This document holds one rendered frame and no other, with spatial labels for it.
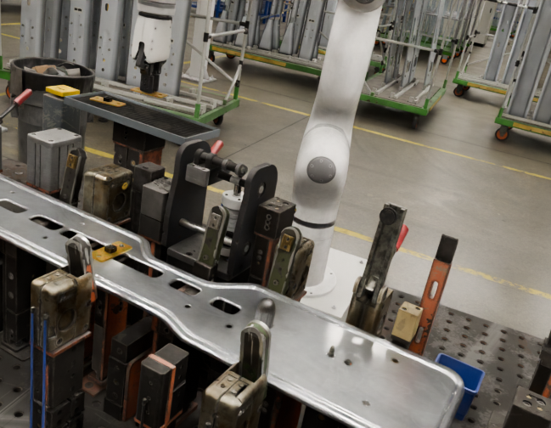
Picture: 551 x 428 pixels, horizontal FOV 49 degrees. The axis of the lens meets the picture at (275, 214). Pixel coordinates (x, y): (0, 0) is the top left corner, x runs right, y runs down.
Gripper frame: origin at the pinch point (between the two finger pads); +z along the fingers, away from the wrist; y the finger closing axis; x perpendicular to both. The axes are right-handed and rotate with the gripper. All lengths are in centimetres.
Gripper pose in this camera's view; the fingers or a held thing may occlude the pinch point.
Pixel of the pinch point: (149, 82)
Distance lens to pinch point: 149.5
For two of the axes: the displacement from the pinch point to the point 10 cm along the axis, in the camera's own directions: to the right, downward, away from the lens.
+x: 9.3, 2.8, -2.5
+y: -3.4, 3.2, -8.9
